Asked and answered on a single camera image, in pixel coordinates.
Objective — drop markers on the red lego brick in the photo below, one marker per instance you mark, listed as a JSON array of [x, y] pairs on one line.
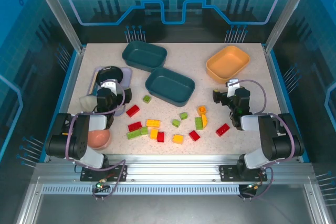
[[194, 135], [134, 126], [222, 130], [160, 137], [132, 110]]

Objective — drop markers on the small orange lego brick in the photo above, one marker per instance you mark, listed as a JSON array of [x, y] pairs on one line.
[[201, 110]]

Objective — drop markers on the small green lego brick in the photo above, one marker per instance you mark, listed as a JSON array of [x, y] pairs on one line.
[[183, 116], [147, 99], [144, 130], [176, 123]]

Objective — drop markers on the curved yellow lego brick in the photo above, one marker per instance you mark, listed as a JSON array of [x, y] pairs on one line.
[[205, 120]]

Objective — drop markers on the orange plastic container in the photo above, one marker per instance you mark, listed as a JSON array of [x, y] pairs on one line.
[[227, 62]]

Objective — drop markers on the long yellow lego brick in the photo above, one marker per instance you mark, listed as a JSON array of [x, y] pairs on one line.
[[153, 123]]

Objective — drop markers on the teal plastic container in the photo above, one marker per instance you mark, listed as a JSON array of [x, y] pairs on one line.
[[144, 56], [169, 86]]

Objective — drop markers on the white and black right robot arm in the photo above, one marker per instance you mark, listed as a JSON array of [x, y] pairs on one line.
[[283, 140]]

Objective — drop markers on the lavender plastic tray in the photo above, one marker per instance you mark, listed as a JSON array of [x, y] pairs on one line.
[[126, 77]]

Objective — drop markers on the pale crumpled cloth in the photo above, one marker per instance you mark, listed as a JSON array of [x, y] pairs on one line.
[[88, 102]]

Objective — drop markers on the black bowl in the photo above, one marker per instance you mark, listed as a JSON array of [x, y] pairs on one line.
[[113, 74]]

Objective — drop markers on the long green lego brick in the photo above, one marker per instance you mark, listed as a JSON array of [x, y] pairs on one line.
[[198, 124], [134, 135]]

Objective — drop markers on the pink bowl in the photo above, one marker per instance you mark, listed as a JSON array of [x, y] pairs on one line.
[[98, 140]]

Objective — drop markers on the small circuit board green light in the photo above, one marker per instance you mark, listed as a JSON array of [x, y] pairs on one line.
[[249, 187], [101, 185]]

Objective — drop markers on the grey metal shelf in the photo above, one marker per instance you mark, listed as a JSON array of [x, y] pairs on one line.
[[170, 208]]

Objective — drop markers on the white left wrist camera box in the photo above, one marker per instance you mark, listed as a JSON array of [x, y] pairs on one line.
[[109, 86]]

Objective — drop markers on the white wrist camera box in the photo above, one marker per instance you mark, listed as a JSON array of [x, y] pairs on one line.
[[232, 87], [109, 86]]

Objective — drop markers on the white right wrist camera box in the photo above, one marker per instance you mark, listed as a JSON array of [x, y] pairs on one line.
[[232, 87]]

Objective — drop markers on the blue table side rail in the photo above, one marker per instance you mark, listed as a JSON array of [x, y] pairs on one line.
[[282, 90], [65, 90]]

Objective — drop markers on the aluminium mounting rail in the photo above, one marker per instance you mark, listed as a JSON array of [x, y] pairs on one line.
[[170, 169]]

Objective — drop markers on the aluminium frame post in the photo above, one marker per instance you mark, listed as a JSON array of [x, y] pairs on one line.
[[58, 11], [287, 11]]

